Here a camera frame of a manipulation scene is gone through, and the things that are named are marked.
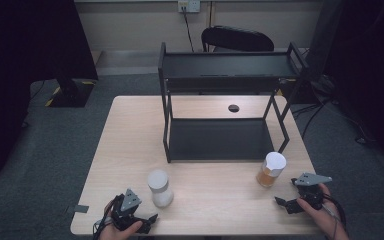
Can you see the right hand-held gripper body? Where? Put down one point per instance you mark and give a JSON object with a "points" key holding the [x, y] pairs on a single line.
{"points": [[309, 191]]}

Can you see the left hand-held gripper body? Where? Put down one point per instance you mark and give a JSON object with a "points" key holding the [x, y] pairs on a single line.
{"points": [[124, 216]]}

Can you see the jar of white powder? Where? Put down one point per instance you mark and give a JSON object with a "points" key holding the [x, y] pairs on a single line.
{"points": [[160, 193]]}

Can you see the jar of orange powder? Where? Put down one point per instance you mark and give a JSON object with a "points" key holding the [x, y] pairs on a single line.
{"points": [[270, 170]]}

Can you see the black metal two-tier rack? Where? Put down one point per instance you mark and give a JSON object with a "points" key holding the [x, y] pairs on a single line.
{"points": [[226, 100]]}

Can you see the person's left hand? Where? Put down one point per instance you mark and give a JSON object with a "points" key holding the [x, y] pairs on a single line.
{"points": [[120, 232]]}

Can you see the person's right hand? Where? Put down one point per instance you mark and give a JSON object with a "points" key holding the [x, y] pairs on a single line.
{"points": [[323, 216]]}

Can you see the grey tape strip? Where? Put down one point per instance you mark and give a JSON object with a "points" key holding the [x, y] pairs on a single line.
{"points": [[80, 209]]}

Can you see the black floor stand base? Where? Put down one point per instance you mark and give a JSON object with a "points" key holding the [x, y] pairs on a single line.
{"points": [[70, 93]]}

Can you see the dark curtain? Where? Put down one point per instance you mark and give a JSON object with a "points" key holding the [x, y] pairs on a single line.
{"points": [[20, 66], [366, 66]]}

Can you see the black chair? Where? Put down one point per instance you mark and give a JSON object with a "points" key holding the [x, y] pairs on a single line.
{"points": [[236, 39]]}

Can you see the white wall socket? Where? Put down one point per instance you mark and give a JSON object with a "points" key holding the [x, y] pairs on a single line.
{"points": [[189, 6]]}

